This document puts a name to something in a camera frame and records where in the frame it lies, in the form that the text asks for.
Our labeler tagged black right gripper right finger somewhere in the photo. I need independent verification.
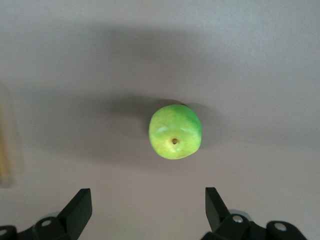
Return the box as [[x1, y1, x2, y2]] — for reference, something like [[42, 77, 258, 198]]
[[201, 187, 307, 240]]

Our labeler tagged green apple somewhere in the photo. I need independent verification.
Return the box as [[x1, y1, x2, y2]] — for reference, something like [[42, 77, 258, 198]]
[[148, 103, 203, 161]]

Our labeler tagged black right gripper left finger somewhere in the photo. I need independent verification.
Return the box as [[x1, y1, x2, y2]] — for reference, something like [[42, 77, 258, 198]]
[[0, 188, 93, 240]]

